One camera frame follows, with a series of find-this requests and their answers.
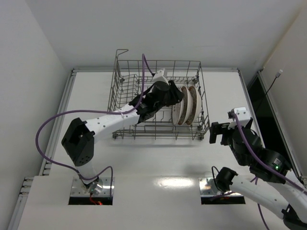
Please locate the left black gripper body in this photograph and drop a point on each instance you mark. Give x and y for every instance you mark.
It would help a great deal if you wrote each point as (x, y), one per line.
(175, 93)

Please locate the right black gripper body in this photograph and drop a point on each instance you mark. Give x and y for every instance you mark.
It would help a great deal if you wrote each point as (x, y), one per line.
(217, 132)

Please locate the floral plate brown rim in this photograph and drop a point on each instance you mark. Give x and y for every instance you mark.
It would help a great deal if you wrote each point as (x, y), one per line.
(196, 105)
(188, 114)

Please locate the white plate orange sunburst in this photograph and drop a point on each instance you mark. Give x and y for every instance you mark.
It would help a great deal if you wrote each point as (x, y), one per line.
(177, 111)

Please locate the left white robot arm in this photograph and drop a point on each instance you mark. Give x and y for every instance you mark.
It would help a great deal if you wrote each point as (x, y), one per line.
(81, 136)

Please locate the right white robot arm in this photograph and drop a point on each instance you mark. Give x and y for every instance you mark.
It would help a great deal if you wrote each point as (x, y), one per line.
(290, 202)

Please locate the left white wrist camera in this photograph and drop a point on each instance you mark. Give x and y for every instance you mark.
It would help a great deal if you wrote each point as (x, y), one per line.
(160, 75)

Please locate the grey wire dish rack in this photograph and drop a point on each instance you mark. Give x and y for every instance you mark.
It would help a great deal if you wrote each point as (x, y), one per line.
(132, 77)

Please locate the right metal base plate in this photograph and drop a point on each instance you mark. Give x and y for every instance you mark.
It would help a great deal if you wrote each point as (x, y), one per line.
(208, 189)

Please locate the metal base plate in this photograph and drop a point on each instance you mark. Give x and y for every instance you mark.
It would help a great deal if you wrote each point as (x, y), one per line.
(102, 188)
(208, 189)

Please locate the black wall cable white plug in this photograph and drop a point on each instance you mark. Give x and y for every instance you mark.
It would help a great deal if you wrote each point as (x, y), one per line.
(277, 75)

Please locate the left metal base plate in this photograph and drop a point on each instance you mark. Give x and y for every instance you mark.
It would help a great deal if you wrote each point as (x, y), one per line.
(102, 188)

